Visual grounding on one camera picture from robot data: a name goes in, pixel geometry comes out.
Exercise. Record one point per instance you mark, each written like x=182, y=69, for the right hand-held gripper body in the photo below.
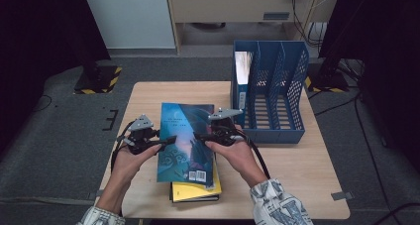
x=224, y=132

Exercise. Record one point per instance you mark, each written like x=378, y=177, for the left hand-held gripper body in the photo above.
x=140, y=135

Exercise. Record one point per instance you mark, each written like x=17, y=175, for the illustrated blue paperback book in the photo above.
x=185, y=129

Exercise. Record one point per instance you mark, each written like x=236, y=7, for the blue plastic file rack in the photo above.
x=280, y=135

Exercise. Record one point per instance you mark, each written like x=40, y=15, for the black hardcover book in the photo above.
x=194, y=200

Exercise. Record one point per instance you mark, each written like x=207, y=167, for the person's right hand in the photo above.
x=237, y=159

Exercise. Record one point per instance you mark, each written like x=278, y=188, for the person's left hand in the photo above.
x=130, y=167

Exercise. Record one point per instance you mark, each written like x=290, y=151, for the black stand with striped base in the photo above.
x=330, y=83
x=99, y=79

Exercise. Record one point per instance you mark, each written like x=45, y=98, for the grey tape strip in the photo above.
x=341, y=195
x=95, y=195

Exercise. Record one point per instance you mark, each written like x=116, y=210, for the white panel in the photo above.
x=132, y=17

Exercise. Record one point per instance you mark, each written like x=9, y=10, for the grey cabinet label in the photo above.
x=275, y=16

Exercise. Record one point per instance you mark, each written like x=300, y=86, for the beige wooden cabinet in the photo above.
x=231, y=5

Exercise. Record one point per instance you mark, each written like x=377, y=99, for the black curtain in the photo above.
x=33, y=36
x=389, y=36

